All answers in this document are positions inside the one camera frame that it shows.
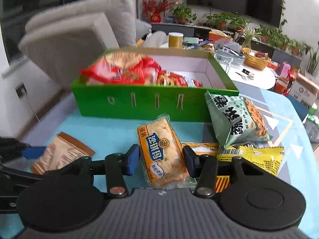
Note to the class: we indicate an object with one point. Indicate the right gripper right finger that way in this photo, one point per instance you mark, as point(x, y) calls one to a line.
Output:
point(204, 168)

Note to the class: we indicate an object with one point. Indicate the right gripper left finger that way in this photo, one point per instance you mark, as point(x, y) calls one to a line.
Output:
point(117, 166)

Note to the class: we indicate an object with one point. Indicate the orange egg cake packet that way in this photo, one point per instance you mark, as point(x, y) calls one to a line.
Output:
point(162, 156)

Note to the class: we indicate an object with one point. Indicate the green cracker snack bag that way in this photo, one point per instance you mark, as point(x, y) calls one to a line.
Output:
point(236, 120)

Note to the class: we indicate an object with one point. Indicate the yellow red striped snack bag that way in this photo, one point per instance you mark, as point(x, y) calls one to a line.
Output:
point(267, 158)

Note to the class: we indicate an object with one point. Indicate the brown beige snack packet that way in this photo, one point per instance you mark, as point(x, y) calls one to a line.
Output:
point(63, 150)

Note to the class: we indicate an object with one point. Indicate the green cardboard box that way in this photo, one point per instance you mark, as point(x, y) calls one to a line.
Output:
point(147, 102)

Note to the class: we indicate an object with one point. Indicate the clear drinking glass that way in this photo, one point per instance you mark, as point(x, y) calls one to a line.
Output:
point(225, 59)

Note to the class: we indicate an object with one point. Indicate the white round coffee table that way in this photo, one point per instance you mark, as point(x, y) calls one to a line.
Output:
point(249, 74)

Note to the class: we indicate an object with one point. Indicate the orange cup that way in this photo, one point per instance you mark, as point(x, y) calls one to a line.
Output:
point(280, 85)

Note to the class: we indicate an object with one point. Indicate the yellow woven basket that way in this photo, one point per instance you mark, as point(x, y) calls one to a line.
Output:
point(253, 61)

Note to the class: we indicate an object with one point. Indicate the brown white carton box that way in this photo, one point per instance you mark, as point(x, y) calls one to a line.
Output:
point(304, 91)

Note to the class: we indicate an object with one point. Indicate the pink box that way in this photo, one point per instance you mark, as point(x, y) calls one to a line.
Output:
point(283, 69)

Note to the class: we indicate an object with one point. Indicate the orange storage box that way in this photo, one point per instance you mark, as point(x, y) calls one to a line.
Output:
point(218, 37)

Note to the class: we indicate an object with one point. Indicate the yellow tin can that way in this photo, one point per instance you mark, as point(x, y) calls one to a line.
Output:
point(175, 40)

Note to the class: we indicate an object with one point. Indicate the grey sofa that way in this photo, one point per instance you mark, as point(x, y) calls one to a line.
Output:
point(65, 39)

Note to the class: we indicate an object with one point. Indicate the grass plant in vase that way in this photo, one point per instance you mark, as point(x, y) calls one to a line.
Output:
point(249, 34)

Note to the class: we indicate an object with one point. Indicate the tall leafy floor plant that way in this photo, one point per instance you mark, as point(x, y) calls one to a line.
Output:
point(313, 60)

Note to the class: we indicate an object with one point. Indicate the potted green plant middle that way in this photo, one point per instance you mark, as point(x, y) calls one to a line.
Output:
point(225, 20)

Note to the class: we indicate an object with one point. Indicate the potted green plant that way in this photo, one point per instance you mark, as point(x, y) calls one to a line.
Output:
point(183, 14)
point(275, 38)
point(225, 20)

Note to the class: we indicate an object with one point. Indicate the potted green plant right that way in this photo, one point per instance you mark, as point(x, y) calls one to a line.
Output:
point(275, 38)

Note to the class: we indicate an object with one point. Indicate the potted green plant left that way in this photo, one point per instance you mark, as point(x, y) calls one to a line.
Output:
point(183, 14)

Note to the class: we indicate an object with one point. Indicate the red flower arrangement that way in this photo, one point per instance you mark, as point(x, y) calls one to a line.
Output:
point(153, 9)

